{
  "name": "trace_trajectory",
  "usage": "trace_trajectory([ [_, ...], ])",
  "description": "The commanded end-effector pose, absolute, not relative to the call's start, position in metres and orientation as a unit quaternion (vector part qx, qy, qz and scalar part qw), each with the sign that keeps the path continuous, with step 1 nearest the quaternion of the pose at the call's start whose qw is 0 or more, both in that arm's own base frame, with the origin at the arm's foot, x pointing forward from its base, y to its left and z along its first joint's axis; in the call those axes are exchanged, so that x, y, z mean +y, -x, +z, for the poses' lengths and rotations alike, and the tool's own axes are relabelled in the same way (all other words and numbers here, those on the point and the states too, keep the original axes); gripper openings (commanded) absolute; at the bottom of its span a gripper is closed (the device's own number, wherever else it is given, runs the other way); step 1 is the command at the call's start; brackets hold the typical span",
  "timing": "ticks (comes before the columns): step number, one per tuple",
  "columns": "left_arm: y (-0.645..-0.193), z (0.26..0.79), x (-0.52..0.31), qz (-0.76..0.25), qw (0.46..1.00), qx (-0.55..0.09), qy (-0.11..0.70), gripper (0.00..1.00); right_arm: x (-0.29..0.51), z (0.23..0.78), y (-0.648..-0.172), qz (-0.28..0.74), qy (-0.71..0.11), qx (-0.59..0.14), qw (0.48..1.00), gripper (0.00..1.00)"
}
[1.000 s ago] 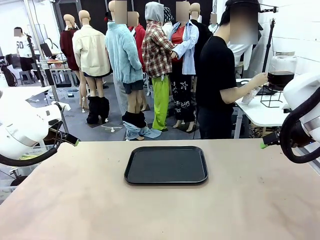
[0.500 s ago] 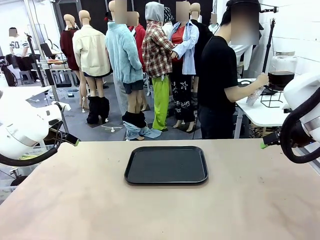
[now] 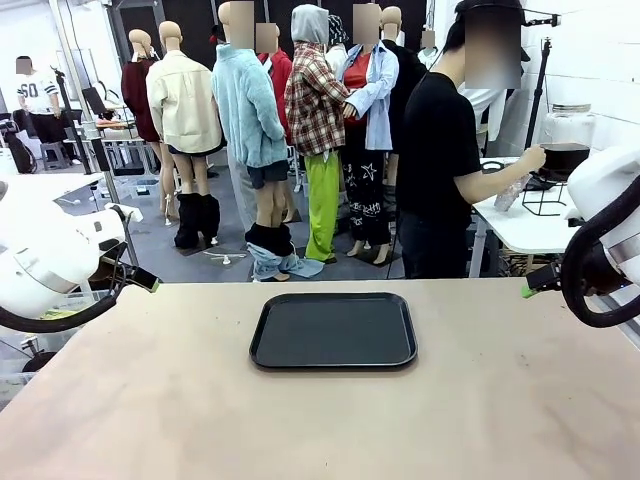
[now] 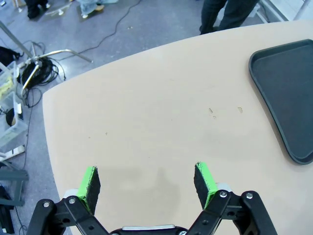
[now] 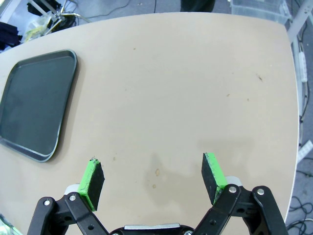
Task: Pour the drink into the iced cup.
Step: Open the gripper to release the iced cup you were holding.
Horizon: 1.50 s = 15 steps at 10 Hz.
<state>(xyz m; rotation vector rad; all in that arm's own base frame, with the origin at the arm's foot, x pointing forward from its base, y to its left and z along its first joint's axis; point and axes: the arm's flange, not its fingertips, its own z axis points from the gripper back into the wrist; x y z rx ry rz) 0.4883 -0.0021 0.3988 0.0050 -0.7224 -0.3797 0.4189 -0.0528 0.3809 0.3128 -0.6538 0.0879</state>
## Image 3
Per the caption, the mannequin in red jacket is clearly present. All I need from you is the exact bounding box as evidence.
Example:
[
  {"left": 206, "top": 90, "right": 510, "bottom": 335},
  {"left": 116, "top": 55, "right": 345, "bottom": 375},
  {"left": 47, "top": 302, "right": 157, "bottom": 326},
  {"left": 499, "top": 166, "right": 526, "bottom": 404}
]
[{"left": 257, "top": 23, "right": 295, "bottom": 146}]

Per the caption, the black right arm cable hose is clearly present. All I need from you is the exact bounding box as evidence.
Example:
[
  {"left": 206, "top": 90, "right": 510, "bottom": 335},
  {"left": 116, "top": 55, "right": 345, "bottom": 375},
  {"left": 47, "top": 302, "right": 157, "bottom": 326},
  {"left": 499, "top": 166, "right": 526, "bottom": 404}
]
[{"left": 559, "top": 174, "right": 640, "bottom": 329}]

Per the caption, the mannequin in bucket hat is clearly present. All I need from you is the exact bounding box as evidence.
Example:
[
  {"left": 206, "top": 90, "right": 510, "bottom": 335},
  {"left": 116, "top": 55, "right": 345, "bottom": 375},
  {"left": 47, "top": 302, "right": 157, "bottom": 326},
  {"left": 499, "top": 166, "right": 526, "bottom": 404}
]
[{"left": 325, "top": 14, "right": 350, "bottom": 76}]

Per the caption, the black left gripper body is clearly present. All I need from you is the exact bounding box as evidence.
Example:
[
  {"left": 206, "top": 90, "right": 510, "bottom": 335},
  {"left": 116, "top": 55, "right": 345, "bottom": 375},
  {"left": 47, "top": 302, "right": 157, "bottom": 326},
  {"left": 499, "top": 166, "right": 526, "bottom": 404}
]
[{"left": 96, "top": 251, "right": 140, "bottom": 290}]

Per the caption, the white work table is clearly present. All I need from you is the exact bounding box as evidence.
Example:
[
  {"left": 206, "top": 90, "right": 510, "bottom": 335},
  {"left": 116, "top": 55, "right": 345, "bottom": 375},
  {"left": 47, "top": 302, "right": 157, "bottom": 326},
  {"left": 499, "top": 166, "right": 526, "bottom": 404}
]
[{"left": 0, "top": 172, "right": 107, "bottom": 211}]

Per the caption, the black tripod with tablet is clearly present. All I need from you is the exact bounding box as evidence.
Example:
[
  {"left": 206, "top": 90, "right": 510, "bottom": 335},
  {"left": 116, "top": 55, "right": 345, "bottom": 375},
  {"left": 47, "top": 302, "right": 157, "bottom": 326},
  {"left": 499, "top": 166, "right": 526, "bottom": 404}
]
[{"left": 49, "top": 67, "right": 109, "bottom": 176}]

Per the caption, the person's right forearm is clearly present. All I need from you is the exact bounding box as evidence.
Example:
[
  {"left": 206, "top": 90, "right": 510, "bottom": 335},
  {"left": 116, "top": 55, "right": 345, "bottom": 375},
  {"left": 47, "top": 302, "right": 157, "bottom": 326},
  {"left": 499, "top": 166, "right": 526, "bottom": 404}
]
[{"left": 457, "top": 160, "right": 527, "bottom": 206}]

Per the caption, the grey plastic stool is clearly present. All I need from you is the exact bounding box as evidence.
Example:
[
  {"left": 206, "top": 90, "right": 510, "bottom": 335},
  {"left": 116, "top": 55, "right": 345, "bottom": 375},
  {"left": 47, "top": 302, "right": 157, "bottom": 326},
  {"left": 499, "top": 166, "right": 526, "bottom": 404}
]
[{"left": 38, "top": 142, "right": 70, "bottom": 171}]

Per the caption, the person in white numbered jersey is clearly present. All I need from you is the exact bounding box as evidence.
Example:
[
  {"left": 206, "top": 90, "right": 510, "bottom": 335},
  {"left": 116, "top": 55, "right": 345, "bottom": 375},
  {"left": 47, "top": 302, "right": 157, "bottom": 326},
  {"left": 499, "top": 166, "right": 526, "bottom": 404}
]
[{"left": 14, "top": 54, "right": 64, "bottom": 147}]

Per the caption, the mannequin in white shirt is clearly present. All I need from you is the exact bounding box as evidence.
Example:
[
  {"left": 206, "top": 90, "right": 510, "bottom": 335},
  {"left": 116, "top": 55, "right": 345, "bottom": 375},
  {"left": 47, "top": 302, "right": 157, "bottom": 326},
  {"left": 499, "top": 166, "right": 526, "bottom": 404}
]
[{"left": 469, "top": 89, "right": 507, "bottom": 143}]

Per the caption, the black wire dispenser stand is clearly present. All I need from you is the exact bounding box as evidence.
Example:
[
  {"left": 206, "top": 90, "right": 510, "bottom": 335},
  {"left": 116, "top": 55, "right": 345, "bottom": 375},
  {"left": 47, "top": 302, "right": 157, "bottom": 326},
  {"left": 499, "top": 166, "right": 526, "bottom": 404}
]
[{"left": 521, "top": 169, "right": 572, "bottom": 217}]

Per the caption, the mannequin in blue open shirt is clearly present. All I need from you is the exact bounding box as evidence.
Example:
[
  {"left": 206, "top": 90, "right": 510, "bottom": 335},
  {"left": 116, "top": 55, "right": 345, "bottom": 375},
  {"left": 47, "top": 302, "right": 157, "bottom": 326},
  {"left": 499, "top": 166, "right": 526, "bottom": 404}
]
[{"left": 342, "top": 3, "right": 401, "bottom": 265}]

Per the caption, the mannequin in cream jacket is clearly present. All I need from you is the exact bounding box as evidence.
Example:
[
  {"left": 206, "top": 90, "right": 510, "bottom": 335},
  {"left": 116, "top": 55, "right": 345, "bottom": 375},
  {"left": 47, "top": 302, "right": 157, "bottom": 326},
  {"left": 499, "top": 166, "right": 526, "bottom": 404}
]
[{"left": 145, "top": 20, "right": 224, "bottom": 250}]

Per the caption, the glass drink dispenser jar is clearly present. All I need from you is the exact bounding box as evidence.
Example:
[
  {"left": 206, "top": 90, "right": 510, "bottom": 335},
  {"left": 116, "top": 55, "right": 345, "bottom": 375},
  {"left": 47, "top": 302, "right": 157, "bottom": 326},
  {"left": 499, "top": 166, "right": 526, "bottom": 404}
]
[{"left": 536, "top": 103, "right": 597, "bottom": 183}]

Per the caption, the white side table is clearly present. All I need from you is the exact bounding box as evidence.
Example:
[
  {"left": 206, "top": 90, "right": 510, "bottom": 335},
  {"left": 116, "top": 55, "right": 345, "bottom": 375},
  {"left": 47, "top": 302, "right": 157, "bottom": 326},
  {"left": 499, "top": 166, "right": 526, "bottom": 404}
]
[{"left": 471, "top": 155, "right": 595, "bottom": 279}]

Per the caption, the white mannequin base stand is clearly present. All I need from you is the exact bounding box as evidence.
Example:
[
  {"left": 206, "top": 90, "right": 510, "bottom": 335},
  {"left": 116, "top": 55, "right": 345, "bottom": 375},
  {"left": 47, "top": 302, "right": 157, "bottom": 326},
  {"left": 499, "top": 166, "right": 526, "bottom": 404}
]
[{"left": 203, "top": 249, "right": 249, "bottom": 265}]

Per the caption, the mannequin in light blue fleece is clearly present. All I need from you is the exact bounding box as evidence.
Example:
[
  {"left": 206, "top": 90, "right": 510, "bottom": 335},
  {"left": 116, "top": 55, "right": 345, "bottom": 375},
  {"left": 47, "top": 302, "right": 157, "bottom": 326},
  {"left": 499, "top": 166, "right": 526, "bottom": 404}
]
[{"left": 210, "top": 0, "right": 326, "bottom": 282}]

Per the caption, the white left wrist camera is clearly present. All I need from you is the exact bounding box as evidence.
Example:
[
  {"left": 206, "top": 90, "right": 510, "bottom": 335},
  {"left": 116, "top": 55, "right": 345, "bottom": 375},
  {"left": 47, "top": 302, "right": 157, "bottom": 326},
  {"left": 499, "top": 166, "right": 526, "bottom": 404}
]
[{"left": 106, "top": 202, "right": 145, "bottom": 225}]

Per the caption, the mannequin in maroon dress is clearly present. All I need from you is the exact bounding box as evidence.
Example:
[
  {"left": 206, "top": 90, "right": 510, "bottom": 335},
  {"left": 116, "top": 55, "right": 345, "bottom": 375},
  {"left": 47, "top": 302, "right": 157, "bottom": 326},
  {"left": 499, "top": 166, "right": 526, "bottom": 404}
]
[{"left": 120, "top": 28, "right": 176, "bottom": 221}]

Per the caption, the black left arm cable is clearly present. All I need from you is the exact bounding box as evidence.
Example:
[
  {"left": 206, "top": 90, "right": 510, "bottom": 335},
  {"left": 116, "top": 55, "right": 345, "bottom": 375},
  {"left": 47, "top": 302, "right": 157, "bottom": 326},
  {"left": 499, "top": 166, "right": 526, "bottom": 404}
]
[{"left": 0, "top": 239, "right": 140, "bottom": 334}]

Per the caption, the person in black t-shirt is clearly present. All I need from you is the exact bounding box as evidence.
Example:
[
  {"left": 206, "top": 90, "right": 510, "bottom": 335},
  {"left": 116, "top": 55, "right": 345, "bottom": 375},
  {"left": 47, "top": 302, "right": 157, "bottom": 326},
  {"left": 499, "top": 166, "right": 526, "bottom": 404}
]
[{"left": 397, "top": 0, "right": 526, "bottom": 280}]

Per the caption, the black baseball cap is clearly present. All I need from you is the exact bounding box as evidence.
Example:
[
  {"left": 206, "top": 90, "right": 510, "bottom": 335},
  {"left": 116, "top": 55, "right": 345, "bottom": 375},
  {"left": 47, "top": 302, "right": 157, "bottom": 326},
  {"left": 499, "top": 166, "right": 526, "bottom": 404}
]
[{"left": 455, "top": 0, "right": 527, "bottom": 24}]

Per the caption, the black light stand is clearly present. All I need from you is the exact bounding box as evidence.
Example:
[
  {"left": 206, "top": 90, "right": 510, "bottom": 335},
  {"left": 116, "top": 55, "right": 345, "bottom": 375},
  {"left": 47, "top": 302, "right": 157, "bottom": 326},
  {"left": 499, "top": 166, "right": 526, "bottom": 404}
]
[{"left": 521, "top": 13, "right": 562, "bottom": 151}]

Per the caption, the tall clear iced plastic cup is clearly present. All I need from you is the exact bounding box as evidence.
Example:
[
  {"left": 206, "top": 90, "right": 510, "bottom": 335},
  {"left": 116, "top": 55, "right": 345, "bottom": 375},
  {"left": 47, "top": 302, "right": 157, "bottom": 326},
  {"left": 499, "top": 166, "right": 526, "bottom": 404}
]
[{"left": 493, "top": 174, "right": 529, "bottom": 212}]

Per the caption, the mannequin in black coat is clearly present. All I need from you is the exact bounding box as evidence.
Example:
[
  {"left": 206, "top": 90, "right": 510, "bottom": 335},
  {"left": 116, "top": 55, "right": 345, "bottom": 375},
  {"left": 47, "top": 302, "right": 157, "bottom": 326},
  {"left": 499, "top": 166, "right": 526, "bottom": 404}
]
[{"left": 380, "top": 5, "right": 429, "bottom": 221}]

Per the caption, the person's right hand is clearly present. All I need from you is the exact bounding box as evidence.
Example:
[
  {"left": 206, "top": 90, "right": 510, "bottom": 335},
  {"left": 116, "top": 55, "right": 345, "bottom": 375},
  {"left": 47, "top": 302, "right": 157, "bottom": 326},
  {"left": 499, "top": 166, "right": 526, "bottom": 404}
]
[{"left": 518, "top": 144, "right": 548, "bottom": 174}]

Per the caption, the mannequin in plaid hooded shirt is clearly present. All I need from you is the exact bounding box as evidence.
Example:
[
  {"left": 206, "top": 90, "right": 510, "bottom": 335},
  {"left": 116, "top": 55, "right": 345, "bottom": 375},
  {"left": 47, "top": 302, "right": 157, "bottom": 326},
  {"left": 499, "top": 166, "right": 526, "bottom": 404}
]
[{"left": 283, "top": 3, "right": 350, "bottom": 264}]

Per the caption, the black plastic serving tray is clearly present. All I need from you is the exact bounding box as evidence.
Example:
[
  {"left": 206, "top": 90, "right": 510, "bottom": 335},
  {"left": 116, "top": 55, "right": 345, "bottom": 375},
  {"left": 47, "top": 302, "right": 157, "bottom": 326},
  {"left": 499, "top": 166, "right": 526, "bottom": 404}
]
[{"left": 248, "top": 291, "right": 419, "bottom": 372}]

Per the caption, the slanted metal pole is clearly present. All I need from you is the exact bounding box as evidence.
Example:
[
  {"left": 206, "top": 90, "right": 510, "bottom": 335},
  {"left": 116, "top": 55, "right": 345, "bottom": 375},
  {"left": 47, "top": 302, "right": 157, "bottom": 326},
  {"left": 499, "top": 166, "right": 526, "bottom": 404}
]
[{"left": 48, "top": 0, "right": 142, "bottom": 266}]

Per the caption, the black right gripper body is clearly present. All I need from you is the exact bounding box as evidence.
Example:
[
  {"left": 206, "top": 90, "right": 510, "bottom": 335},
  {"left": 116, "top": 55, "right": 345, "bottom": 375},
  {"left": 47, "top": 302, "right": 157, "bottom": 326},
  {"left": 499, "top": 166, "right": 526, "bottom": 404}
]
[{"left": 536, "top": 261, "right": 567, "bottom": 293}]

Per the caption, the black tray with handle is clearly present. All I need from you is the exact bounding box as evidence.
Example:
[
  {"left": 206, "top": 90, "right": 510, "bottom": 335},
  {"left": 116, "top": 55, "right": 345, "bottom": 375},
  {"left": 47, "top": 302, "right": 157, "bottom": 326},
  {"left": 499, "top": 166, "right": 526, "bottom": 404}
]
[{"left": 478, "top": 159, "right": 557, "bottom": 192}]

